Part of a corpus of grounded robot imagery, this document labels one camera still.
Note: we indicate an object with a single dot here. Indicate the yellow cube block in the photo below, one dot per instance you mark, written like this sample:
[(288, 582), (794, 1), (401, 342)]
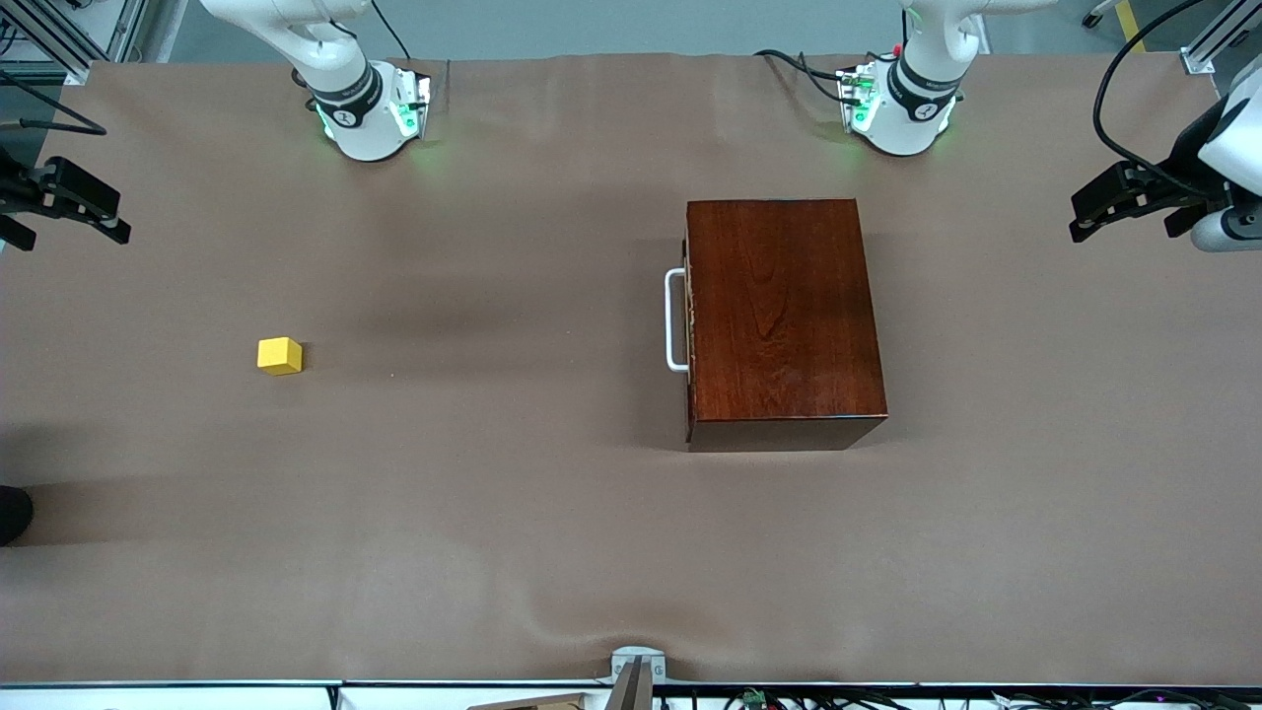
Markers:
[(279, 355)]

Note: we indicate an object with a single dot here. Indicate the brown cardboard piece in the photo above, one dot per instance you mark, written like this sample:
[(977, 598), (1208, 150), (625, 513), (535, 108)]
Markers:
[(532, 703)]

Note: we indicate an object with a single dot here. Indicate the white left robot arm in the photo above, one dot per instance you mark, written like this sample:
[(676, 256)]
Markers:
[(912, 108)]

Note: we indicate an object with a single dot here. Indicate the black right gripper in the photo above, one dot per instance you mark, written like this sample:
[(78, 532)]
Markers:
[(12, 187)]

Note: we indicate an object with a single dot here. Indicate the dark wooden drawer cabinet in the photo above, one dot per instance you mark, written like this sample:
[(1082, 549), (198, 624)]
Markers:
[(784, 316)]

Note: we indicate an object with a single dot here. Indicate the brown table cover sheet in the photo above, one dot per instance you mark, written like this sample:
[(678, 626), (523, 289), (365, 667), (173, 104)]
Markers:
[(394, 542)]

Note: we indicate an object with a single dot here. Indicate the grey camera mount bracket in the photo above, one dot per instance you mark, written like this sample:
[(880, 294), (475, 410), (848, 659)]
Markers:
[(636, 671)]

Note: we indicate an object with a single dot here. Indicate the black round object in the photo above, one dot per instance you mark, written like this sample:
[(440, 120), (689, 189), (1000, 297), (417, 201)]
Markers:
[(12, 515)]

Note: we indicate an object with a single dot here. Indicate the aluminium frame profile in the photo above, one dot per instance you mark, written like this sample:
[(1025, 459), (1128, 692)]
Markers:
[(128, 25), (1218, 39)]

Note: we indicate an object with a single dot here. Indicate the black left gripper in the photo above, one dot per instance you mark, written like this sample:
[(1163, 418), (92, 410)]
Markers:
[(1182, 171)]

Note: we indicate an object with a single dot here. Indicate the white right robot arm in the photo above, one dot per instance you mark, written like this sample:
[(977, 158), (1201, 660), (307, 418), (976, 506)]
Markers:
[(345, 108)]

